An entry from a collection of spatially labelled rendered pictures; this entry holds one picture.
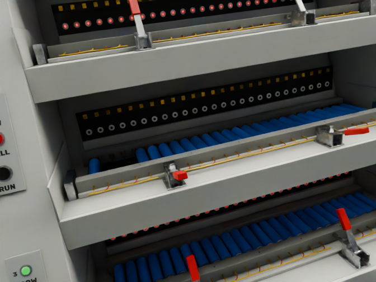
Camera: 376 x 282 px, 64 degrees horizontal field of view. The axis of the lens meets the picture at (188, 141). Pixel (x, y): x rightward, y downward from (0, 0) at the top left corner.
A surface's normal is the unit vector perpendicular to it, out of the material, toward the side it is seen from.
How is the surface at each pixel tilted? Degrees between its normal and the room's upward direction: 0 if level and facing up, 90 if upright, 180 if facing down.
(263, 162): 20
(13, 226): 90
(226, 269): 110
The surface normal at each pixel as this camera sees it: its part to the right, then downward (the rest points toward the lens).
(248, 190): 0.28, 0.29
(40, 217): 0.22, -0.04
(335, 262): -0.13, -0.93
